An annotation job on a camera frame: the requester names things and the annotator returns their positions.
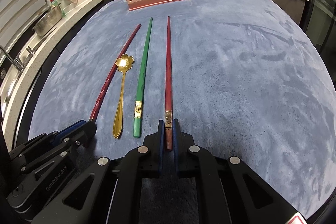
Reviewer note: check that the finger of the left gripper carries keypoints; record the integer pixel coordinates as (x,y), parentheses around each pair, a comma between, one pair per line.
(83,134)
(61,134)

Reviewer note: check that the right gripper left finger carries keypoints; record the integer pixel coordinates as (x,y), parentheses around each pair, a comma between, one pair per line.
(108,191)

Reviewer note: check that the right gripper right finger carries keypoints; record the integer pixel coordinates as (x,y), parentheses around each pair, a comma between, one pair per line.
(228,190)

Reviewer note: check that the bright red twisted chopstick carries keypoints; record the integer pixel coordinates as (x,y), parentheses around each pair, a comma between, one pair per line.
(110,76)

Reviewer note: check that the green chopstick left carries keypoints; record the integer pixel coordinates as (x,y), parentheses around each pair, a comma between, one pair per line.
(141,84)

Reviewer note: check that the chrome sink faucet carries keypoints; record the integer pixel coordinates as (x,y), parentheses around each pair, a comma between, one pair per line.
(16,62)

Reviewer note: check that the gold flower spoon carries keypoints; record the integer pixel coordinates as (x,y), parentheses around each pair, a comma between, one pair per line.
(124,64)

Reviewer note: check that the blue plush table mat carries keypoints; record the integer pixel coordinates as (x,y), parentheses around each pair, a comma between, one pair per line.
(247,81)

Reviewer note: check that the green dish soap bottle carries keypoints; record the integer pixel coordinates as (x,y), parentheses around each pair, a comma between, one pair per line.
(54,3)

